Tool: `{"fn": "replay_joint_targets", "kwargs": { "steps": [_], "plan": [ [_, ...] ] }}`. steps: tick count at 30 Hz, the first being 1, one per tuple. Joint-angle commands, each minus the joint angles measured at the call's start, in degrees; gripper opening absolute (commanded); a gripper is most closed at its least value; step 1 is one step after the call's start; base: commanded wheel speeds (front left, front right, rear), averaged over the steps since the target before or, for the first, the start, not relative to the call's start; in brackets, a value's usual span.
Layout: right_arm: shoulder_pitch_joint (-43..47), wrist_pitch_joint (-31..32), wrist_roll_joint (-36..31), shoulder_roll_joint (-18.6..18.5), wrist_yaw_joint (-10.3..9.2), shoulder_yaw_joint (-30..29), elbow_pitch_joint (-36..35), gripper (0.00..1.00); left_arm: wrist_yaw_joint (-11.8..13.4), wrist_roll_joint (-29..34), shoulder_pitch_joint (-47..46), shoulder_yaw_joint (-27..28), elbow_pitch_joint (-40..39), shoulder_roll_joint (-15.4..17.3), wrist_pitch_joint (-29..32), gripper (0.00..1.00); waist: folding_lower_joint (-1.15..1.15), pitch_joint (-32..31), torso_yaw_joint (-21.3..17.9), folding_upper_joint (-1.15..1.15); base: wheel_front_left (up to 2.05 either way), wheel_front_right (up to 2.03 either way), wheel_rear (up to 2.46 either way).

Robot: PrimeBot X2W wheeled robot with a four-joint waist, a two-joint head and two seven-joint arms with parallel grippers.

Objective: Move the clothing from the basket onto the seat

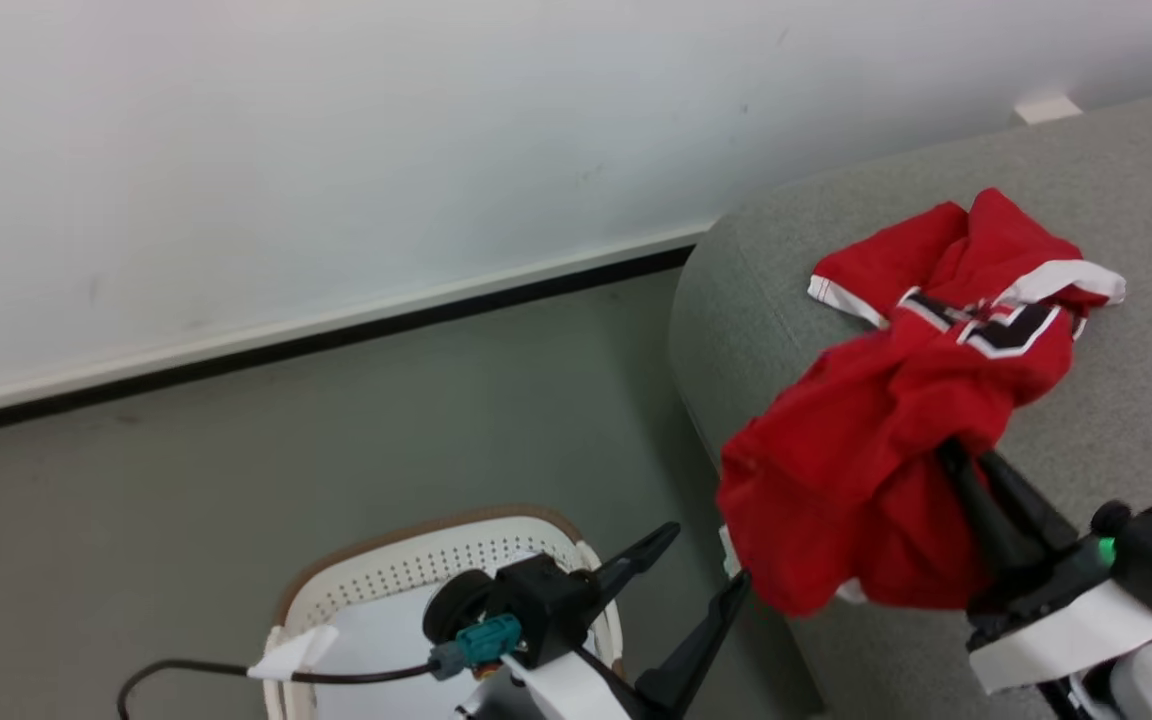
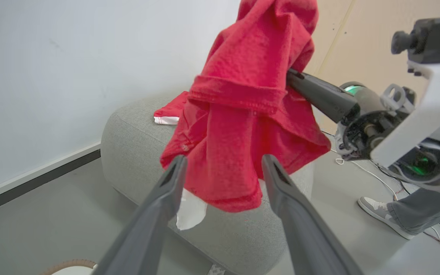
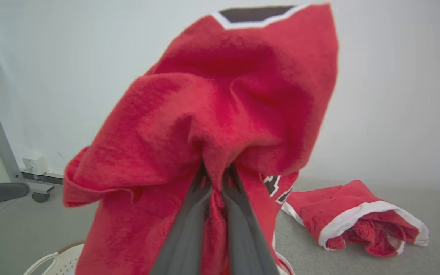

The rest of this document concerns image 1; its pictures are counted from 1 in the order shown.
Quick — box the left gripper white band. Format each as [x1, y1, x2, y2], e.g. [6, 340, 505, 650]
[501, 522, 752, 720]

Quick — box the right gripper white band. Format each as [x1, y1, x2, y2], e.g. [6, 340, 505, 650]
[939, 438, 1152, 693]

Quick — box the red and white jersey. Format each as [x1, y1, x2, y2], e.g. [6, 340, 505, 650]
[716, 188, 1128, 617]

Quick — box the white perforated laundry basket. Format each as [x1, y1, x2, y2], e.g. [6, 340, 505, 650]
[261, 505, 627, 720]

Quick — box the grey fabric sofa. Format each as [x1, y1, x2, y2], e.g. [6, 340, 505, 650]
[668, 85, 1152, 720]

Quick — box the white tape tag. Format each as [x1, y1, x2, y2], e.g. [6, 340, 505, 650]
[248, 625, 339, 683]

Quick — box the teal cable connector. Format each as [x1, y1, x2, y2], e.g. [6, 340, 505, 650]
[429, 613, 524, 683]

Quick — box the small white wall box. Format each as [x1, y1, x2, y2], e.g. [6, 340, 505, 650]
[1013, 94, 1084, 127]

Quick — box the thin black cable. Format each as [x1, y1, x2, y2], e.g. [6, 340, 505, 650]
[116, 657, 437, 720]

